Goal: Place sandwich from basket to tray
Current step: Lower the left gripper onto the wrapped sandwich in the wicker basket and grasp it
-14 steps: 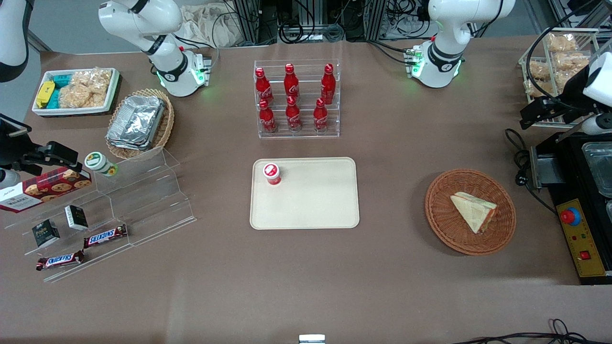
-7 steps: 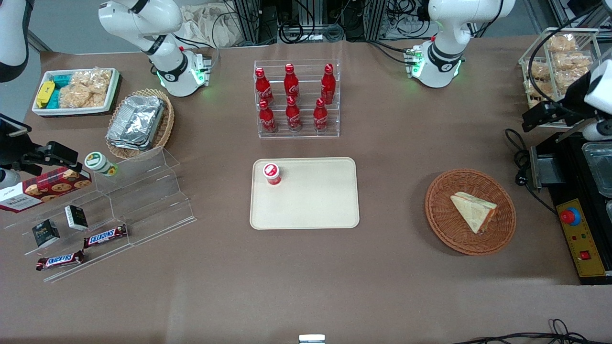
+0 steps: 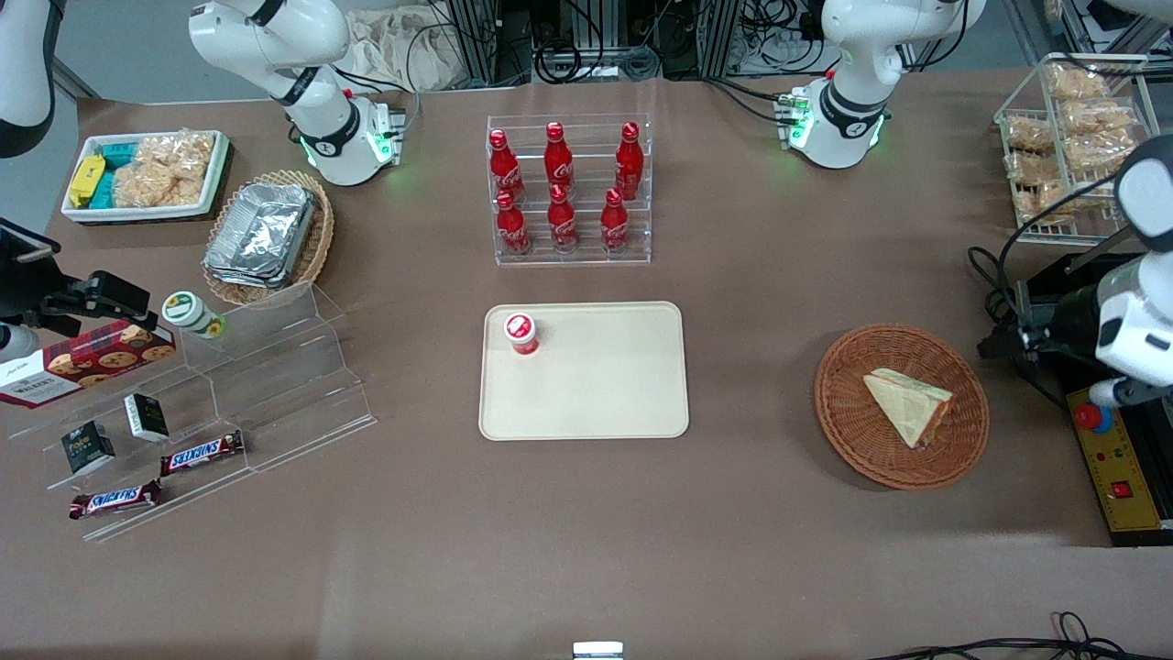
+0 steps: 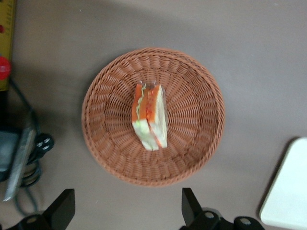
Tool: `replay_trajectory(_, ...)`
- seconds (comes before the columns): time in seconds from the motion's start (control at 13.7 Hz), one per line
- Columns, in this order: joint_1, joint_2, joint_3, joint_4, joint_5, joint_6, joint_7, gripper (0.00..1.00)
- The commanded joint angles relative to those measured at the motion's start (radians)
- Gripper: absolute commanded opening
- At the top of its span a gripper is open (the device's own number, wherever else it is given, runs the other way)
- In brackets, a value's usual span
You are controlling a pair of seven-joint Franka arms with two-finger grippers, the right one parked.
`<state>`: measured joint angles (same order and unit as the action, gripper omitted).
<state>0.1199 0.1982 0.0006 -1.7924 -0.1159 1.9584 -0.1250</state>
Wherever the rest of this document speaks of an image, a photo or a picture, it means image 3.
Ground large rice cracker bag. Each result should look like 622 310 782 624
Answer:
112 131 218 209

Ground white rectangular plastic bin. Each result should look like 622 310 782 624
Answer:
60 129 234 225

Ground brown snickers bar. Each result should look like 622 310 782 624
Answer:
69 479 164 521
159 431 246 477

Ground oval wicker basket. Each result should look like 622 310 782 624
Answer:
202 170 335 308

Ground round brown wicker basket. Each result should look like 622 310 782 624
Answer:
814 323 991 491

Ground white wire rack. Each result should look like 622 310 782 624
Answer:
994 52 1157 246

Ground red tartan cookie box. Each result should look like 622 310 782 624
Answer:
0 319 177 410

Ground background cable bundle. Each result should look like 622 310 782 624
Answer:
533 0 663 85

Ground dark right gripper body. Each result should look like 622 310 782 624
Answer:
0 218 63 322

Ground red cola bottle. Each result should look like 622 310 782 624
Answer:
488 129 526 204
496 190 532 257
615 122 644 202
544 122 576 196
547 184 579 254
600 189 630 255

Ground red lid yogurt cup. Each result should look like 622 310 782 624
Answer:
503 313 540 357

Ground triangle sandwich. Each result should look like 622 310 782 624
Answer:
862 368 955 450

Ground clear bag of crackers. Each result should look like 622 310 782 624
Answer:
1063 130 1142 175
1003 115 1056 155
1017 181 1124 226
1045 62 1111 102
1061 99 1138 137
1005 151 1064 189

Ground small black box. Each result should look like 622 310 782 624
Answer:
124 393 171 443
61 421 117 476

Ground beige plastic tray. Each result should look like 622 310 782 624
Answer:
478 301 690 442

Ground beige cloth bag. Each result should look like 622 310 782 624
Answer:
341 7 461 93

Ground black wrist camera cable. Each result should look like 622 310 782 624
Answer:
997 172 1121 276

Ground black floor cable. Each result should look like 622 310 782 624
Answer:
866 611 1173 660

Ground green lid white cup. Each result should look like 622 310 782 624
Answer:
162 291 227 340

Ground black power cable with plug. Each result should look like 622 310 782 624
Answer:
968 246 1064 409

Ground stacked foil containers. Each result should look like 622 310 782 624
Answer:
203 181 318 291

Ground yellow snack packet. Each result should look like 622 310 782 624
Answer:
69 155 107 209

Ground yellow control panel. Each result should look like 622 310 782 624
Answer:
1066 380 1167 534

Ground clear acrylic bottle rack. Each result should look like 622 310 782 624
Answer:
487 114 652 268

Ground clear acrylic step shelf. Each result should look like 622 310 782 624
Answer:
5 280 378 545

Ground black appliance housing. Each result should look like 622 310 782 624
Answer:
1014 246 1173 548

